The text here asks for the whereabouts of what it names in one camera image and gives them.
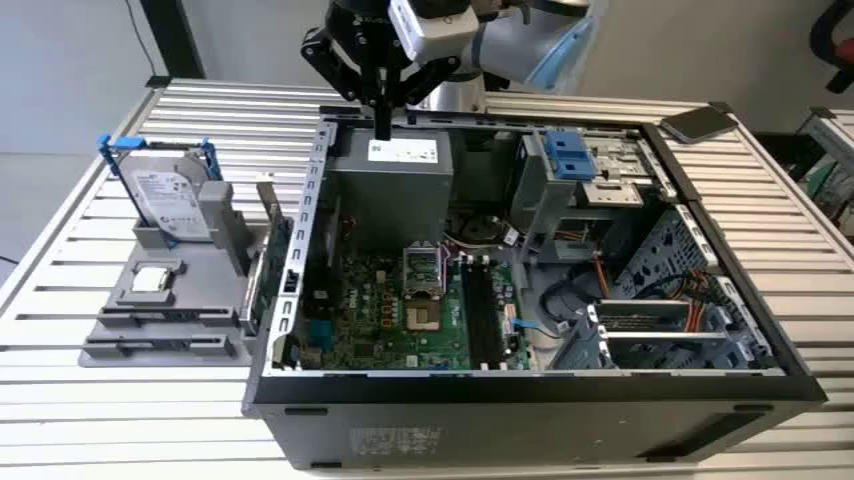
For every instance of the adjacent metal slat table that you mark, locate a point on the adjacent metal slat table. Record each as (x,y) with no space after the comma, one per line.
(823,120)

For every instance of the CPU socket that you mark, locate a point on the CPU socket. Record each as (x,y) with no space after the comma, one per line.
(424,317)

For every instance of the grey optical drive cage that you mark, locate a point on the grey optical drive cage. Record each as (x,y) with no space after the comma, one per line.
(533,200)

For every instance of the grey power supply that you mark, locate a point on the grey power supply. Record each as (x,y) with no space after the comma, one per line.
(393,200)

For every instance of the flat dark grey device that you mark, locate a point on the flat dark grey device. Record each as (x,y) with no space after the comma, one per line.
(696,124)

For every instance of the grey parts rack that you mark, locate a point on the grey parts rack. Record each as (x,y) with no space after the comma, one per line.
(200,280)

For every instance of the blue drive latch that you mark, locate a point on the blue drive latch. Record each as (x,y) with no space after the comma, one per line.
(567,155)

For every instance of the black PC case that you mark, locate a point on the black PC case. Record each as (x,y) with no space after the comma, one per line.
(467,435)

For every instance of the black upright post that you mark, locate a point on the black upright post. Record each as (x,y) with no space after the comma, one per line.
(176,40)

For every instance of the grey metal disk bay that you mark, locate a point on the grey metal disk bay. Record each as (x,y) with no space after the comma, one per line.
(660,336)

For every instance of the green graphics card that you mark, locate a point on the green graphics card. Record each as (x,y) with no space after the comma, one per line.
(269,270)

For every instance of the thin locking lever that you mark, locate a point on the thin locking lever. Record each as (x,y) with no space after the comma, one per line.
(444,272)

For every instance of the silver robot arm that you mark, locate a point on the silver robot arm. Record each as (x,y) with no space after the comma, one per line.
(507,50)

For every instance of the green motherboard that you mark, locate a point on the green motherboard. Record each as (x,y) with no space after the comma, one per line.
(373,330)

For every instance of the black CPU cooler fan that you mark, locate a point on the black CPU cooler fan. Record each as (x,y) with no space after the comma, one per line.
(475,229)

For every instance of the green circuit board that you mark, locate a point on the green circuit board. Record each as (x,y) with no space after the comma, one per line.
(842,195)

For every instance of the black red machine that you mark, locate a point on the black red machine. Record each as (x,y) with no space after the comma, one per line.
(819,35)

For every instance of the blue expansion slot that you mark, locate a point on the blue expansion slot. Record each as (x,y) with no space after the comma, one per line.
(320,334)

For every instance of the hard disk in blue carrier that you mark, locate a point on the hard disk in blue carrier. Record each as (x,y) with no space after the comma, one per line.
(166,200)

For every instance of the blue RAM stick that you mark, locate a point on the blue RAM stick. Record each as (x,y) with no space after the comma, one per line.
(180,315)
(166,345)

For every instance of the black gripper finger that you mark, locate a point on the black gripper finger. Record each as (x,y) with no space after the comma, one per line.
(333,60)
(427,80)

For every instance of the silver CPU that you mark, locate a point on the silver CPU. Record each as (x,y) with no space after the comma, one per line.
(153,279)

